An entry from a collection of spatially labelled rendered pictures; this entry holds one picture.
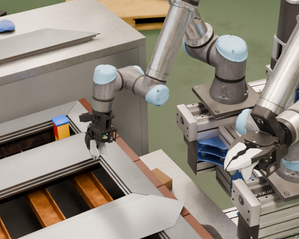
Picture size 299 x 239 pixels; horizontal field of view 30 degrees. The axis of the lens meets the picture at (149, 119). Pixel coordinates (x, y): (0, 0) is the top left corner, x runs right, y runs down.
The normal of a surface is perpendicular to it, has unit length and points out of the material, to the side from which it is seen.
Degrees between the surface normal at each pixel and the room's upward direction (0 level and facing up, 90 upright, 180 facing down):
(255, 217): 90
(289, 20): 90
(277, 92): 52
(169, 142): 0
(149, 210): 0
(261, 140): 8
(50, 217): 0
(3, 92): 90
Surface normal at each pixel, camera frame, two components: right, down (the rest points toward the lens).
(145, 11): -0.02, -0.83
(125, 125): 0.50, 0.47
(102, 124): -0.78, 0.19
